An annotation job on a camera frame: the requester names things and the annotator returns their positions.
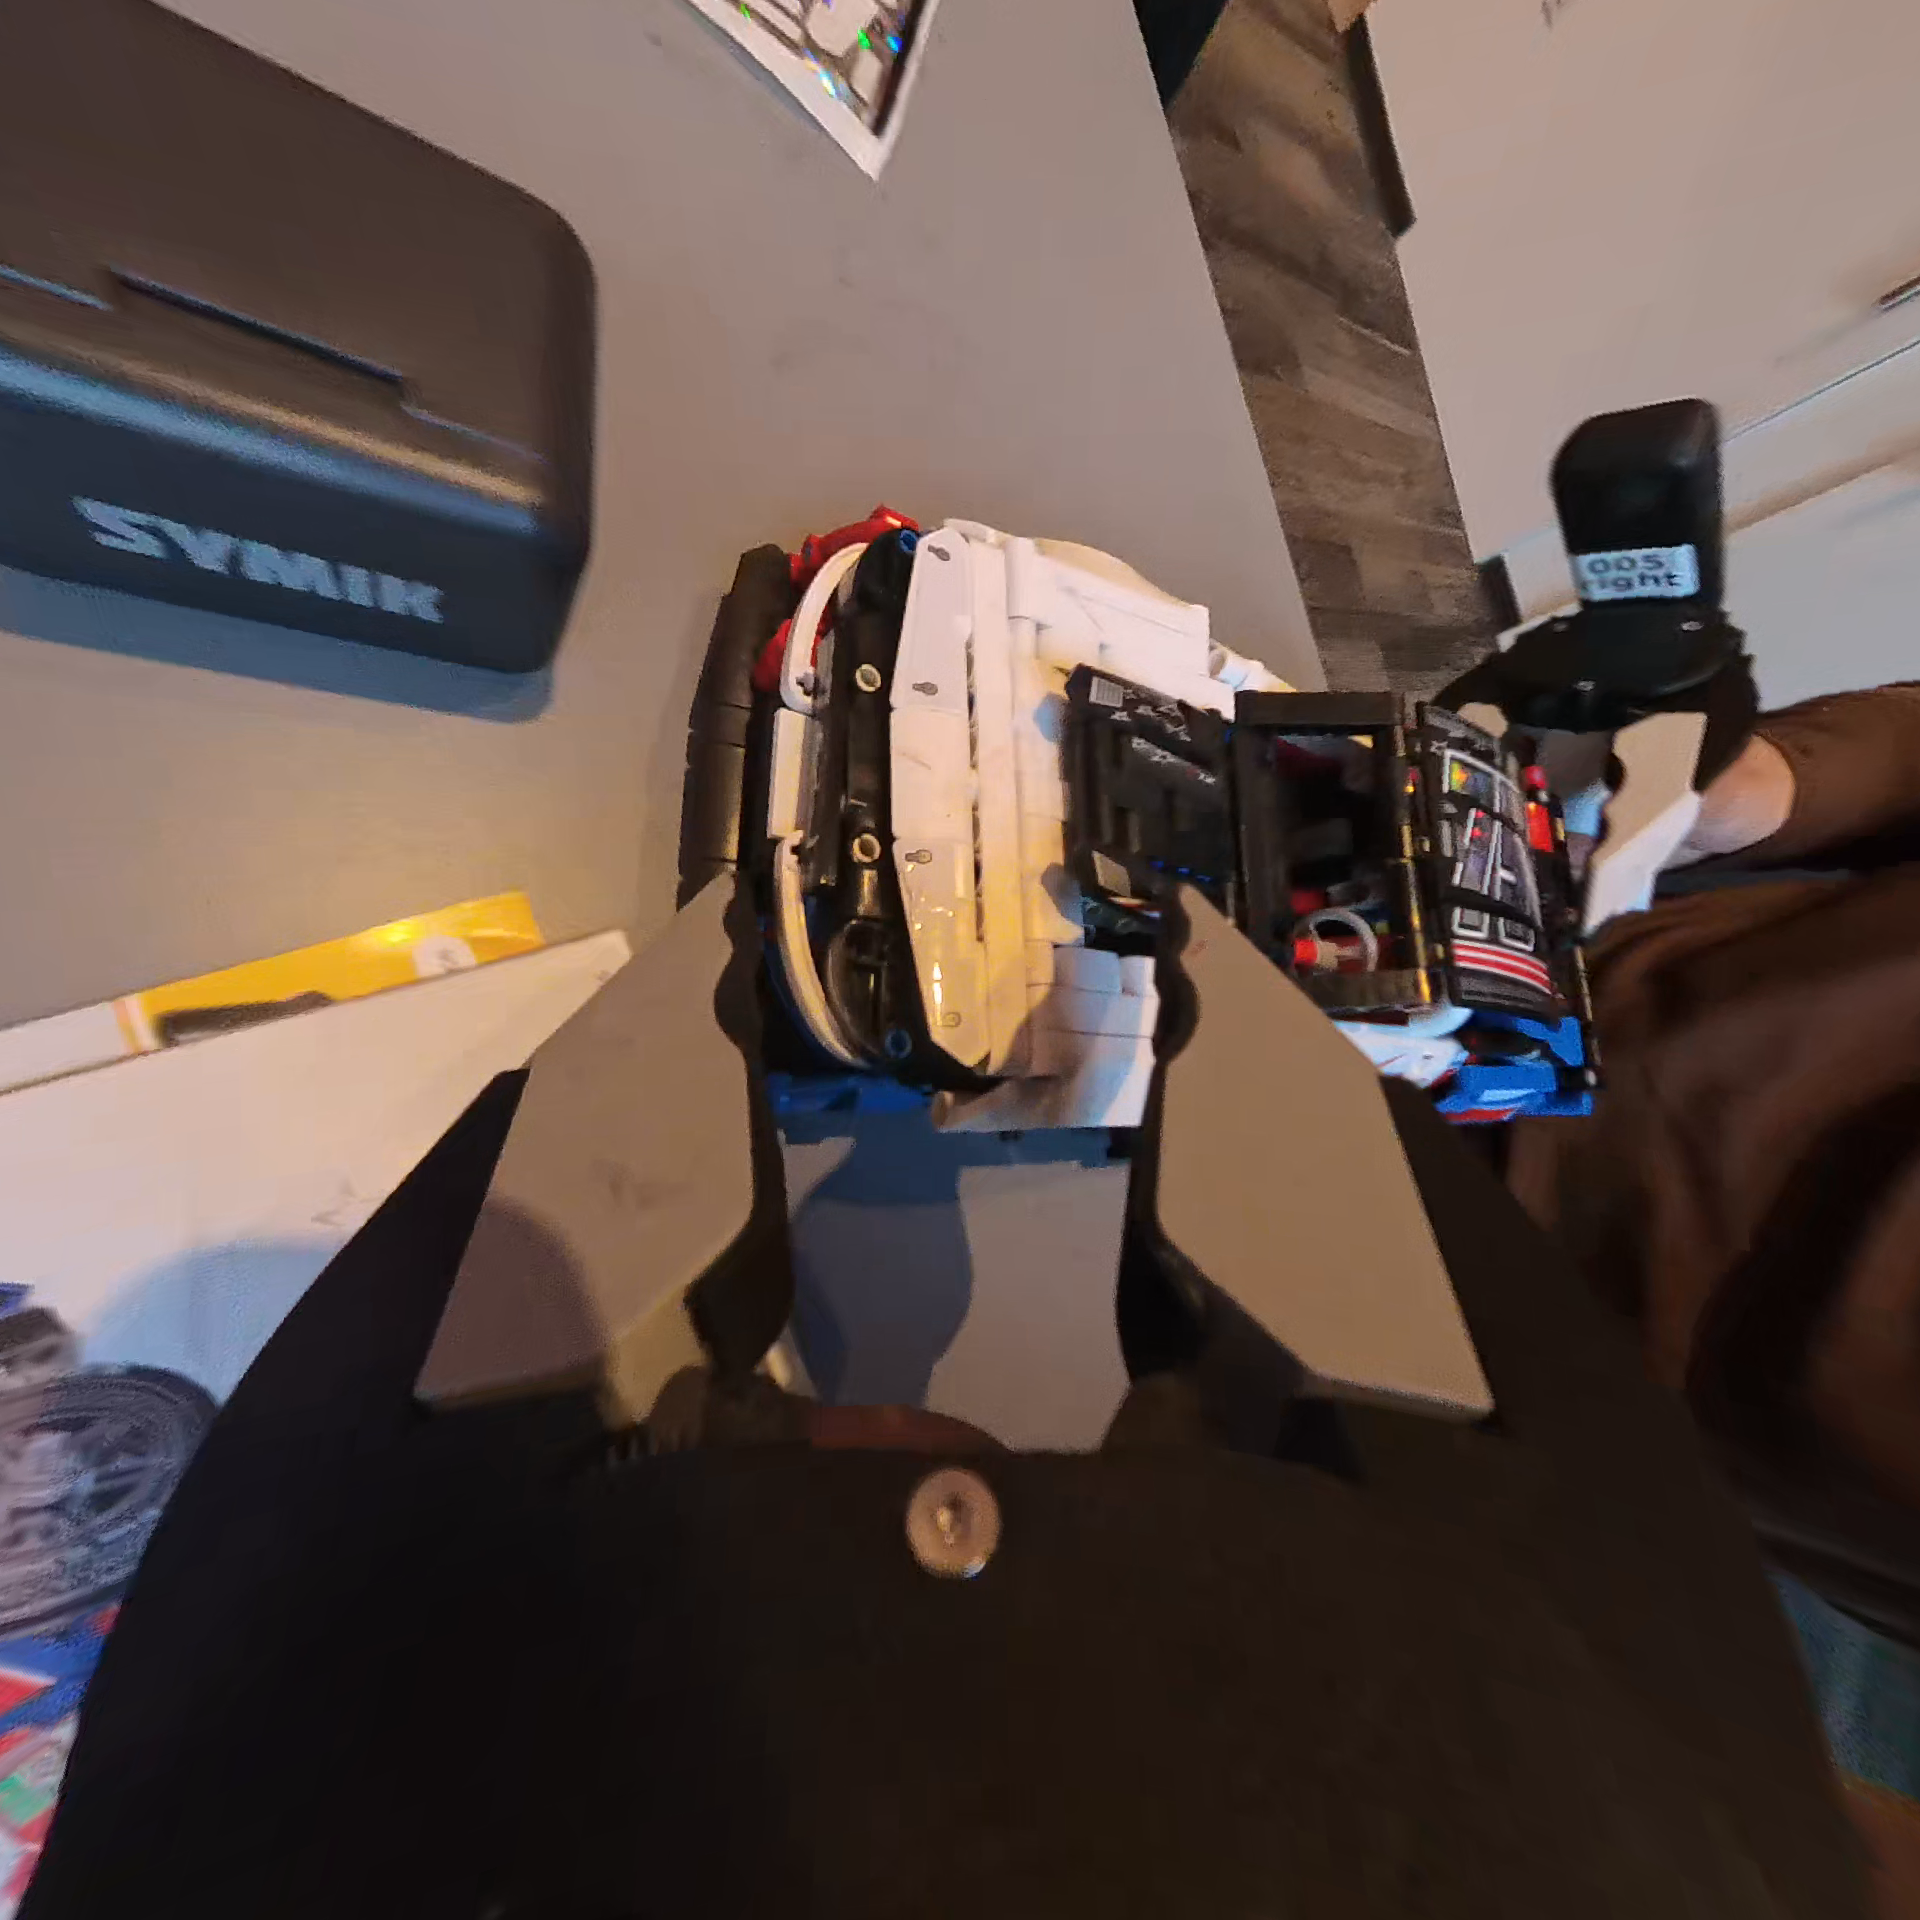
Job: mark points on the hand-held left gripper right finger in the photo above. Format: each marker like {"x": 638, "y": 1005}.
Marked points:
{"x": 1305, "y": 1214}

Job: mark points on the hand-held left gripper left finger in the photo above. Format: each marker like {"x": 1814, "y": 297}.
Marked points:
{"x": 600, "y": 1200}

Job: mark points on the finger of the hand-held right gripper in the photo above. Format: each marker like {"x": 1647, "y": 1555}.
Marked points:
{"x": 1641, "y": 862}
{"x": 1582, "y": 810}

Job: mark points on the toy brick race car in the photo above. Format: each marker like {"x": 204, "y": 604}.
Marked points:
{"x": 974, "y": 779}

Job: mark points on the person's right forearm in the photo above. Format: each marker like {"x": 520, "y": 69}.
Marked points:
{"x": 1851, "y": 779}

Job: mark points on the grey neighbouring desk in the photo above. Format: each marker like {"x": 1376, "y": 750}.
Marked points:
{"x": 1620, "y": 224}

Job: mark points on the person's right hand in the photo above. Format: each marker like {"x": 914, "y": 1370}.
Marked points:
{"x": 1746, "y": 803}

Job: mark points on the person's left hand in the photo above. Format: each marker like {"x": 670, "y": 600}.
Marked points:
{"x": 908, "y": 1428}

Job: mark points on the yellow leaflet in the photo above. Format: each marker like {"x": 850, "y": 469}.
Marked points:
{"x": 375, "y": 961}

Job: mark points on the race car instruction booklet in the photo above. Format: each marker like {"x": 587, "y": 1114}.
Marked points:
{"x": 225, "y": 1170}

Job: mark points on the black rounded device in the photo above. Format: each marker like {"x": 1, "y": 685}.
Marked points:
{"x": 271, "y": 374}

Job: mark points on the sticker sheet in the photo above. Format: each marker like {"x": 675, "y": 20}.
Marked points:
{"x": 840, "y": 59}

